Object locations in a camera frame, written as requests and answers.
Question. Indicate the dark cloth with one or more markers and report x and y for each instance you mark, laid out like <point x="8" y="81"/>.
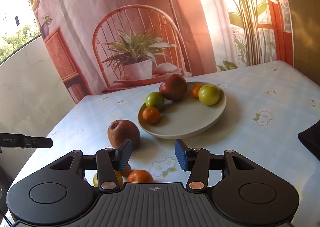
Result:
<point x="311" y="139"/>

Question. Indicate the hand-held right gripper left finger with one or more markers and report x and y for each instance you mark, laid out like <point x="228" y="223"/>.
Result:
<point x="125" y="154"/>

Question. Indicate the floral light blue tablecloth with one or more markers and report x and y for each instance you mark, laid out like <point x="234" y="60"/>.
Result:
<point x="262" y="142"/>

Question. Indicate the beige round plate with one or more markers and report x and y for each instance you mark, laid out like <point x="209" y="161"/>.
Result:
<point x="185" y="122"/>

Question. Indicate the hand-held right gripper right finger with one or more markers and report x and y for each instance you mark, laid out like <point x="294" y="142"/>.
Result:
<point x="180" y="154"/>

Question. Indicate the small green fruit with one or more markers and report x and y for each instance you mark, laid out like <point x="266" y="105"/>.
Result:
<point x="155" y="100"/>

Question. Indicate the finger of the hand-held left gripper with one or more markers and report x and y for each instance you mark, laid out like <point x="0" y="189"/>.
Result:
<point x="40" y="142"/>

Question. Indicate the green trees outside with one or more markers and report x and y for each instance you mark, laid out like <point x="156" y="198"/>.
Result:
<point x="17" y="39"/>

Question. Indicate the yellow lemon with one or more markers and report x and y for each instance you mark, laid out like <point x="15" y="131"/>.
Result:
<point x="95" y="179"/>

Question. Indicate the red apple on table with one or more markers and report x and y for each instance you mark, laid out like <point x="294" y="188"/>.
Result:
<point x="122" y="133"/>

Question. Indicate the orange tangerine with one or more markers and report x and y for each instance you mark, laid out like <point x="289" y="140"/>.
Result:
<point x="196" y="91"/>
<point x="151" y="115"/>
<point x="140" y="177"/>

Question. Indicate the white marble panel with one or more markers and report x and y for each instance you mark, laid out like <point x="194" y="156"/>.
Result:
<point x="30" y="92"/>

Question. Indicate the large green fruit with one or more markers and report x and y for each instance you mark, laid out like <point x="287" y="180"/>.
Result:
<point x="209" y="94"/>

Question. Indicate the dark red apple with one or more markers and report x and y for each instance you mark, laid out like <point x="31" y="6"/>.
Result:
<point x="172" y="87"/>

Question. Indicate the small brown kiwi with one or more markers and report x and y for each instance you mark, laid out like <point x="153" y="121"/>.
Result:
<point x="127" y="170"/>

